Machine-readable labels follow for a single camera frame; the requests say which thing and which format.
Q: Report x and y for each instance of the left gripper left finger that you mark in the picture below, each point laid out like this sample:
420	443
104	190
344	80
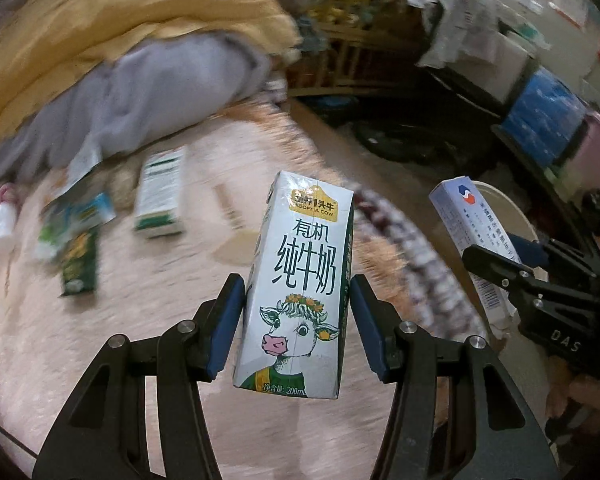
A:
100	432

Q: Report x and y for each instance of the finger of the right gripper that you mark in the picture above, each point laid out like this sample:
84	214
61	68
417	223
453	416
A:
556	258
570	296

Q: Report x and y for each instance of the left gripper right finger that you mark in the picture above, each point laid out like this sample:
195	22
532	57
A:
456	412

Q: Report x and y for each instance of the long white blue box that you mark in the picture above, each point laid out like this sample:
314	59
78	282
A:
450	197

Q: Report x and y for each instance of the white green milk carton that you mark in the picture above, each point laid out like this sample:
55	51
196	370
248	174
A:
295	319

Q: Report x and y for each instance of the white green snack wrapper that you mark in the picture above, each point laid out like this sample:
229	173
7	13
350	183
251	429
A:
77	202

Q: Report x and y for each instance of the cream plastic trash bin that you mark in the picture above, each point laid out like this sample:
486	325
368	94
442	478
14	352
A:
510	219

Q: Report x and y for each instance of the person's right hand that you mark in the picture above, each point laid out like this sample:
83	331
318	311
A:
565	387

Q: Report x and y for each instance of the brown white striped blanket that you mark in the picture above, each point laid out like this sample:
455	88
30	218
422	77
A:
405	269

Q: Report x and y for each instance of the pink storage box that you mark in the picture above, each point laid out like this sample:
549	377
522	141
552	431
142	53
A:
586	162

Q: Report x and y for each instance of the blue storage box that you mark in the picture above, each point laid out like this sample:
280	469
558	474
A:
544	118

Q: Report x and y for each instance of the dark green snack packet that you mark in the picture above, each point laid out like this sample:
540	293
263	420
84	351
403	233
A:
79	264

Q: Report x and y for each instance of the green white medicine box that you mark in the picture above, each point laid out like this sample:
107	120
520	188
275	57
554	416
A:
159	198

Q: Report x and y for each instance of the small white pink bottle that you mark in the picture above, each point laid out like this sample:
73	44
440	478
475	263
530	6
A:
8	219

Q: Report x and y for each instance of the white crumpled cloth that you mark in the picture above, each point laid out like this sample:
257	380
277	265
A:
458	30

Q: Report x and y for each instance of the wooden baby crib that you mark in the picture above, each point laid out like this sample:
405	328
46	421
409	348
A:
353	46

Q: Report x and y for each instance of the lavender grey blanket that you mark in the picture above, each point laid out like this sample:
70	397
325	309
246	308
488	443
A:
160	87

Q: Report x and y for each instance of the yellow blanket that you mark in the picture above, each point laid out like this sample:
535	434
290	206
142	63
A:
49	45

